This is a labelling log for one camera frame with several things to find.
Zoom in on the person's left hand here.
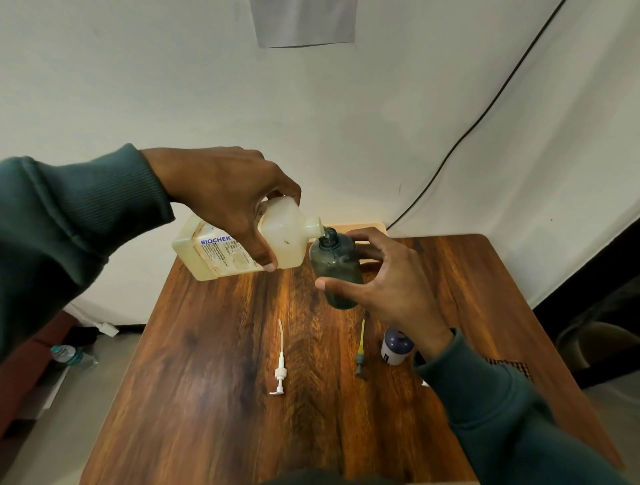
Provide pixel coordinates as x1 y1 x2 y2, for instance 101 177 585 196
140 146 303 273

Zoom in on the person's right hand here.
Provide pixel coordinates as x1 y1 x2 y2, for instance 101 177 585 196
314 227 454 362

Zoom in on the dark teal plastic bottle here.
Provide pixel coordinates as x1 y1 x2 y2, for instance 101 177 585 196
308 227 364 311

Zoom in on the white translucent refill bottle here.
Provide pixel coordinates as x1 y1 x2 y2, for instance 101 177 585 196
172 195 326 282

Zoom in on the person's left forearm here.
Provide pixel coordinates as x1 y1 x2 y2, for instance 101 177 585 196
0 143 176 361

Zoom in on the person's right forearm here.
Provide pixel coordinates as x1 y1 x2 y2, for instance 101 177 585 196
414 330 632 485

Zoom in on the grey pump with yellow tube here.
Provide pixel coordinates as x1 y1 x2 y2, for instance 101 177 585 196
354 319 367 379

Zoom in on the small white bottle dark cap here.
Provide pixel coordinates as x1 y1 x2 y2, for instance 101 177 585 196
380 328 415 366

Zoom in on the white pump dispenser head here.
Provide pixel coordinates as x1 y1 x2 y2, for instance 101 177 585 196
268 319 289 397

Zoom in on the checked cloth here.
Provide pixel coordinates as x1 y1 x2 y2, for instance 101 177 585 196
486 358 532 381

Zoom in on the clear plastic water bottle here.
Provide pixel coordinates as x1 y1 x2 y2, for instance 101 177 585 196
49 344 99 371

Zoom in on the grey paper sheet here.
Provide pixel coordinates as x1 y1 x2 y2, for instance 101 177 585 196
249 0 357 49

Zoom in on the beige chair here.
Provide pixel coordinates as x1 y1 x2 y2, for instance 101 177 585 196
554 321 640 386

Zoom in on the red-brown seat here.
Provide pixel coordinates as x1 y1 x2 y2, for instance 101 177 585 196
0 310 77 438

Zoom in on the black cable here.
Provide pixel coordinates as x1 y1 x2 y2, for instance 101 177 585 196
386 0 569 231

